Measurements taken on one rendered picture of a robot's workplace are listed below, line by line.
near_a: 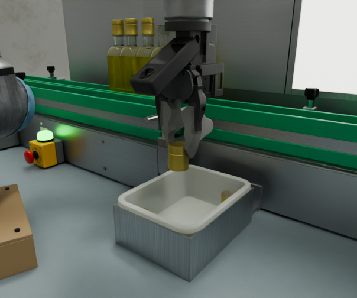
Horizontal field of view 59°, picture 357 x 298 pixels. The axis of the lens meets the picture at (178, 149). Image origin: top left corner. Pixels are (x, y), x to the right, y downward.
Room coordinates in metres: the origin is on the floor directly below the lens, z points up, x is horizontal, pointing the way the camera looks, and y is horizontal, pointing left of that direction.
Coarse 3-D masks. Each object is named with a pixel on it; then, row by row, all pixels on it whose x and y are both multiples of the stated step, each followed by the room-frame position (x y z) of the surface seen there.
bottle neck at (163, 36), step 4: (160, 28) 0.85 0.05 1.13; (164, 28) 0.85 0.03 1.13; (160, 32) 0.85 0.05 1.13; (164, 32) 0.85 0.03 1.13; (168, 32) 0.85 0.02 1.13; (160, 36) 0.85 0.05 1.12; (164, 36) 0.84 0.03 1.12; (168, 36) 0.85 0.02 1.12; (160, 40) 0.85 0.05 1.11; (164, 40) 0.85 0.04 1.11; (168, 40) 0.85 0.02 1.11; (160, 44) 0.85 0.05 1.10; (164, 44) 0.85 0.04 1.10
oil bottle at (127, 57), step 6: (126, 48) 0.91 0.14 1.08; (132, 48) 0.90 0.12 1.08; (120, 54) 0.92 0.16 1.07; (126, 54) 0.90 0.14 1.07; (132, 54) 0.90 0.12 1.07; (120, 60) 0.92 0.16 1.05; (126, 60) 0.91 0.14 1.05; (132, 60) 0.89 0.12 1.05; (120, 66) 0.92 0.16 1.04; (126, 66) 0.91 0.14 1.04; (132, 66) 0.89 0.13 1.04; (126, 72) 0.91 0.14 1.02; (132, 72) 0.89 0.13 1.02; (126, 78) 0.91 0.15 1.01; (126, 84) 0.91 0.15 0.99; (126, 90) 0.91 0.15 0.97; (132, 90) 0.90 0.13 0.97
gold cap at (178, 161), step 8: (168, 144) 0.50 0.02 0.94; (176, 144) 0.50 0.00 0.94; (184, 144) 0.50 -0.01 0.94; (168, 152) 0.51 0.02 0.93; (176, 152) 0.49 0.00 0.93; (184, 152) 0.49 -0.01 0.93; (168, 160) 0.50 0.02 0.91; (176, 160) 0.49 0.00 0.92; (184, 160) 0.49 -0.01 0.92; (168, 168) 0.50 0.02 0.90; (176, 168) 0.49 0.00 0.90; (184, 168) 0.49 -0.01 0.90
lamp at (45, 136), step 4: (40, 132) 0.89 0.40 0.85; (44, 132) 0.89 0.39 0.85; (48, 132) 0.89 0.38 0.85; (40, 136) 0.88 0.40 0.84; (44, 136) 0.88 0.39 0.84; (48, 136) 0.88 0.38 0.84; (52, 136) 0.90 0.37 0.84; (40, 140) 0.88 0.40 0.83; (44, 140) 0.88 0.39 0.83; (48, 140) 0.88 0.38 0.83; (52, 140) 0.89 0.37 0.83
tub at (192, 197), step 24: (192, 168) 0.65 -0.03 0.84; (144, 192) 0.55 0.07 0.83; (168, 192) 0.61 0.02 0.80; (192, 192) 0.65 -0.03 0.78; (216, 192) 0.61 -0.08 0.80; (240, 192) 0.53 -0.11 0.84; (144, 216) 0.45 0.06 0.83; (168, 216) 0.56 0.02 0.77; (192, 216) 0.56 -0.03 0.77; (216, 216) 0.45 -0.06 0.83
